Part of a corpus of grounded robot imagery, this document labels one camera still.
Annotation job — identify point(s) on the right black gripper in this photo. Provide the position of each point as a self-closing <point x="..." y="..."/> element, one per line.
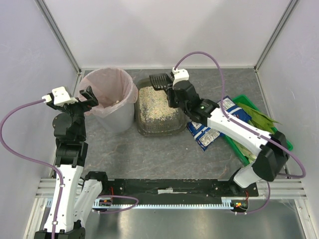
<point x="170" y="85"/>

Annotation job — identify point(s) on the green onion bunch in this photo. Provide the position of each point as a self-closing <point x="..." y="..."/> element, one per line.
<point x="248" y="154"/>

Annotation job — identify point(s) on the black litter scoop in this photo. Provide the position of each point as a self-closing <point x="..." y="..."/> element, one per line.
<point x="162" y="81"/>

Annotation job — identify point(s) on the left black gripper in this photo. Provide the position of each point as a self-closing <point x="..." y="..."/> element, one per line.
<point x="81" y="101"/>

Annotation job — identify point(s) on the grey bin with pink bag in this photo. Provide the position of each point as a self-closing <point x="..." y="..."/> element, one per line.
<point x="116" y="94"/>

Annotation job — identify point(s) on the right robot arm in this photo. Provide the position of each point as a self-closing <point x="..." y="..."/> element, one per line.
<point x="269" y="149"/>

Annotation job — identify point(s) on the green leafy vegetable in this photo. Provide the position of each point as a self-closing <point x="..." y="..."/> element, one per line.
<point x="259" y="119"/>

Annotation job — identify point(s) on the green vegetable tray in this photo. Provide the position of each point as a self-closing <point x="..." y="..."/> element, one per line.
<point x="245" y="100"/>

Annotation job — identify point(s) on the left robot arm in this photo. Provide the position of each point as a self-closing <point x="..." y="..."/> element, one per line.
<point x="69" y="211"/>

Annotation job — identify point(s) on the grey slotted cable duct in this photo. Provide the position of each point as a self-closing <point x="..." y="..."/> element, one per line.
<point x="164" y="204"/>

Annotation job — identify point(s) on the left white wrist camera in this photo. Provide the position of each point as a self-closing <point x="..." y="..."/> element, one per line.
<point x="59" y="97"/>

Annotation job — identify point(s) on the grey litter box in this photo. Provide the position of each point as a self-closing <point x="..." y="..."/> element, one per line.
<point x="153" y="115"/>

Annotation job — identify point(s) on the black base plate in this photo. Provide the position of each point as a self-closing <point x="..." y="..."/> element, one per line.
<point x="177" y="191"/>

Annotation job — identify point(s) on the blue Doritos chip bag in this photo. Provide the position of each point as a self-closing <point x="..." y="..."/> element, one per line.
<point x="204" y="136"/>

